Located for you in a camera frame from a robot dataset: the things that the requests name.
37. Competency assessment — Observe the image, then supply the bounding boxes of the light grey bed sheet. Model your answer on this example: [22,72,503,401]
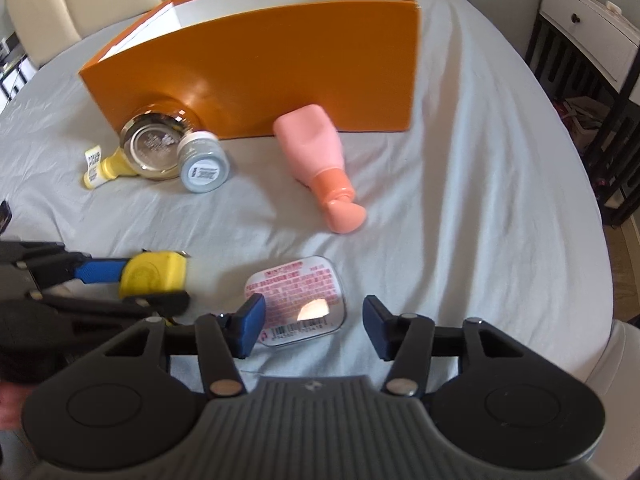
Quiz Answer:
[1,0,613,382]

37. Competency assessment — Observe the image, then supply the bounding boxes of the pink lotion bottle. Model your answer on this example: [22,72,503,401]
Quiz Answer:
[273,104,367,234]

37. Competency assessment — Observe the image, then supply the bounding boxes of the person's left hand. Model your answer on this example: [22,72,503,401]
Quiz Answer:
[0,382,32,431]

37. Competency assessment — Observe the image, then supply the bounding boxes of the small grey white jar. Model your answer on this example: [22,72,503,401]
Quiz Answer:
[177,130,231,194]

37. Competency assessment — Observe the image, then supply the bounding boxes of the white black bedside table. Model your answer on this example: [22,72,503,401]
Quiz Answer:
[525,0,639,226]

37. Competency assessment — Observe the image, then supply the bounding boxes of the yellow tube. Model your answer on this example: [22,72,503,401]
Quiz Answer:
[82,145,138,190]

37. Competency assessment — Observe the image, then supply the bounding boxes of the orange cardboard box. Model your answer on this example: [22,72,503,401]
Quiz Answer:
[79,0,420,139]

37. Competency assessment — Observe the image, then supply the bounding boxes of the yellow tape measure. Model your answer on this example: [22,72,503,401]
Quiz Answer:
[118,252,188,298]

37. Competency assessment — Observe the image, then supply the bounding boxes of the clear pink label case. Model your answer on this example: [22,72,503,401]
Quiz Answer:
[244,256,346,348]

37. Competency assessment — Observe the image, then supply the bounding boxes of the left side shelf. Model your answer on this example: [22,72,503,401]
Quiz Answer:
[0,34,37,108]

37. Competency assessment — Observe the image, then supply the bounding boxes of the gold lid glass jar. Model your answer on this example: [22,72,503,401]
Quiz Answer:
[119,100,202,180]

